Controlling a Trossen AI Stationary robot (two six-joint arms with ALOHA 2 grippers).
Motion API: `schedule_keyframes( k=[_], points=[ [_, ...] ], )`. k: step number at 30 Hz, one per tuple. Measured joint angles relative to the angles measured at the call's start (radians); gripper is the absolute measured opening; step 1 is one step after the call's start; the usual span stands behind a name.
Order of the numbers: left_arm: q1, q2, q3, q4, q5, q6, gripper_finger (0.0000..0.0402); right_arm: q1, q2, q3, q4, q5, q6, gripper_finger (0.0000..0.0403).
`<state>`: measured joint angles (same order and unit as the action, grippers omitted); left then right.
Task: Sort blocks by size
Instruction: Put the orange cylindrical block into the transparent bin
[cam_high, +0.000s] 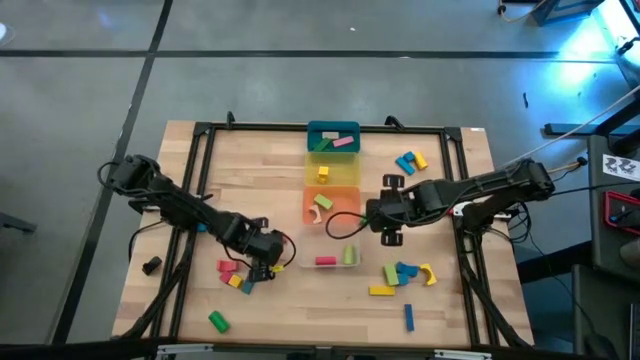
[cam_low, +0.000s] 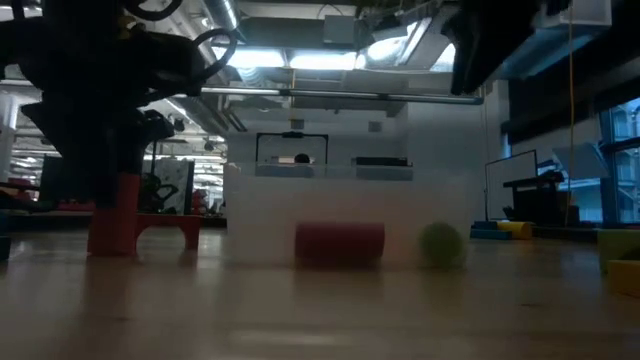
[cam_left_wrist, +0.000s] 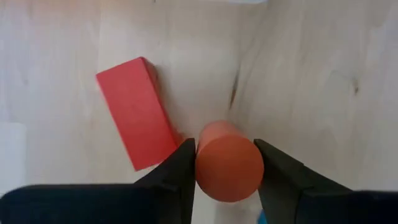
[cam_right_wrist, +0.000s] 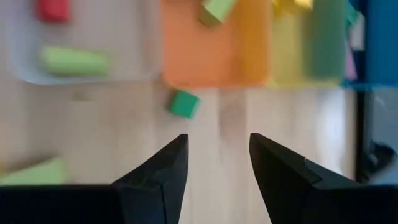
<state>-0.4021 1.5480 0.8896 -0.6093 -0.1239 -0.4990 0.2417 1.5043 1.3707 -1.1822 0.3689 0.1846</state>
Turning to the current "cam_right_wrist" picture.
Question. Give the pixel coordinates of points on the yellow translucent plastic bin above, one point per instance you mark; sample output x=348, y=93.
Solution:
x=286, y=46

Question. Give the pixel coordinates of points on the black aluminium table frame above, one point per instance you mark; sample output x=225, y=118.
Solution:
x=360, y=140

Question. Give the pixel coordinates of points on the long red cylinder block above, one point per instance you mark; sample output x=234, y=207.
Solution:
x=53, y=11

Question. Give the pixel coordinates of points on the light green cylinder block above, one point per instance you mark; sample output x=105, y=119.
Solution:
x=74, y=61

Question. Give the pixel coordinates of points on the green cube block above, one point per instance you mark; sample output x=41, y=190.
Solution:
x=185, y=104

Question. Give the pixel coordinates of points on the orange translucent plastic bin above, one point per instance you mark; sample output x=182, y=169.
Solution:
x=202, y=56

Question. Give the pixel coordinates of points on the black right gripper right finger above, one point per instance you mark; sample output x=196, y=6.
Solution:
x=292, y=193

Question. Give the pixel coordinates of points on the clear plastic bin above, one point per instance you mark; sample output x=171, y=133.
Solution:
x=130, y=46

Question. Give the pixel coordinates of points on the teal plastic bin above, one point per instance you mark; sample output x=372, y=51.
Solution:
x=382, y=46

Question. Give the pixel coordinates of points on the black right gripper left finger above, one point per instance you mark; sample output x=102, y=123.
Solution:
x=149, y=199

